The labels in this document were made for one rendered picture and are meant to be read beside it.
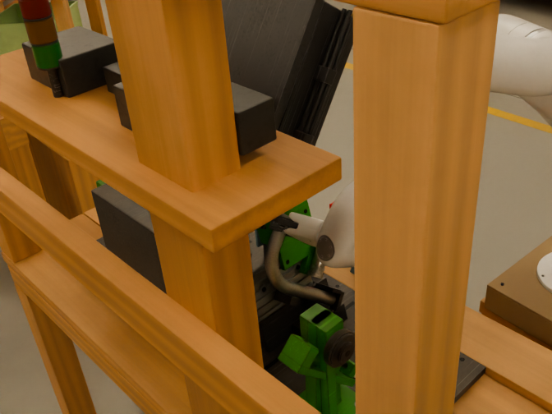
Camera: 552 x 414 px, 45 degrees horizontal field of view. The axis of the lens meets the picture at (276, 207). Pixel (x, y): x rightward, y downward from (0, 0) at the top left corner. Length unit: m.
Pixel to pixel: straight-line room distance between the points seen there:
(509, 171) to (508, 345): 2.53
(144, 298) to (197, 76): 0.46
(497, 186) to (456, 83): 3.33
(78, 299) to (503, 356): 1.08
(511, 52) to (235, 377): 0.69
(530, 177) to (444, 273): 3.35
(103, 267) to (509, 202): 2.82
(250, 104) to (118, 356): 0.89
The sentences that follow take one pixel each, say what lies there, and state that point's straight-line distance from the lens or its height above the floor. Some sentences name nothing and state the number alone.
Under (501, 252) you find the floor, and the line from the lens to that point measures 3.40.
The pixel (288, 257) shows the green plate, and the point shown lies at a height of 1.09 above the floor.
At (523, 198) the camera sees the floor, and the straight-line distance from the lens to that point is 3.84.
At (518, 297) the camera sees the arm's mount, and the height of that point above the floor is 0.93.
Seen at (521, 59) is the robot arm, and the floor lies 1.60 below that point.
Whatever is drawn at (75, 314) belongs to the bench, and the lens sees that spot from 1.83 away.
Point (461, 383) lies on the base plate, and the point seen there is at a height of 0.90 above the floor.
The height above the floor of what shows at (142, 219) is 1.24.
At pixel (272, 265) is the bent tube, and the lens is 1.45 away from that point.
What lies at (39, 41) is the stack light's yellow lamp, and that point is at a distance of 1.27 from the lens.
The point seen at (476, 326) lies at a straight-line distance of 1.65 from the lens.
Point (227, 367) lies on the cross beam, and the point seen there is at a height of 1.28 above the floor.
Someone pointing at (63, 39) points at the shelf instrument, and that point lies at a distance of 1.40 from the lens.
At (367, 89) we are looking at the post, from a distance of 0.61.
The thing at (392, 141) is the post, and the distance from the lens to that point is 0.61.
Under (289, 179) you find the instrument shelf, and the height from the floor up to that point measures 1.54.
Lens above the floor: 2.02
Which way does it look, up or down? 33 degrees down
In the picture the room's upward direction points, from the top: 5 degrees counter-clockwise
